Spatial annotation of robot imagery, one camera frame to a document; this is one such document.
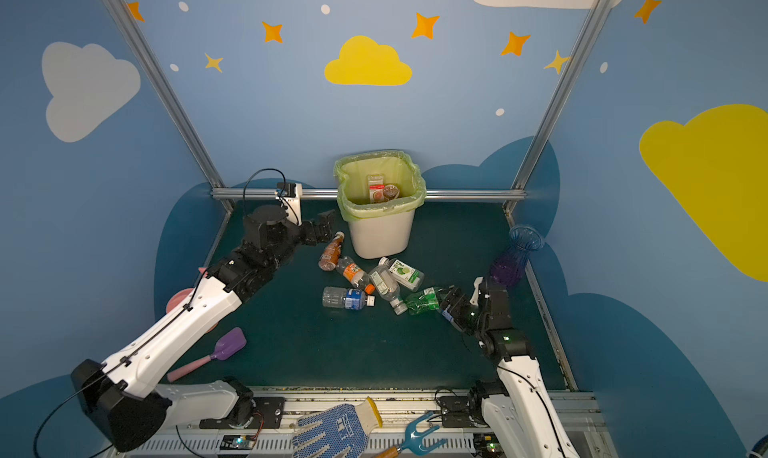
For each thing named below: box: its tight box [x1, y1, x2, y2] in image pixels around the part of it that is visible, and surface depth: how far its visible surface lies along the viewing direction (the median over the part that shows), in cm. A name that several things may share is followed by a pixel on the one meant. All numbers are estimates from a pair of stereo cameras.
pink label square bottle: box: [367, 173, 385, 204], surface depth 103 cm
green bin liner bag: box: [334, 150, 426, 222], surface depth 94 cm
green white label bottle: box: [378, 257, 425, 292], surface depth 100 cm
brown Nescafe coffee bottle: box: [318, 231, 345, 271], surface depth 101 cm
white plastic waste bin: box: [348, 210, 416, 259], surface depth 103 cm
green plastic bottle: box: [406, 286, 446, 315], surface depth 92 cm
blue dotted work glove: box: [292, 397, 383, 458], surface depth 73 cm
